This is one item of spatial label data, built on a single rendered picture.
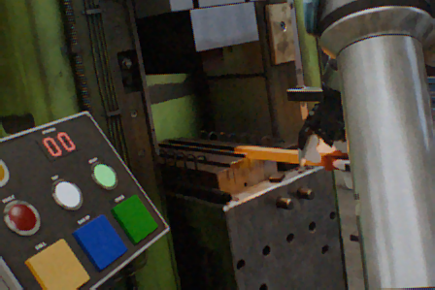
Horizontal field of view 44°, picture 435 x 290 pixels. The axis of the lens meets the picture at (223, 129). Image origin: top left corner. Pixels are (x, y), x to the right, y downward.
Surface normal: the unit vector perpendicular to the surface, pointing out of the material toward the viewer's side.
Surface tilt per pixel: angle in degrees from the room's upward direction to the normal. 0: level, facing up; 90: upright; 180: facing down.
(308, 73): 90
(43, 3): 90
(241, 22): 90
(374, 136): 65
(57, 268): 60
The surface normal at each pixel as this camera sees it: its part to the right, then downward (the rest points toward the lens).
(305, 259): 0.64, 0.05
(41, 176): 0.70, -0.53
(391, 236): -0.59, -0.22
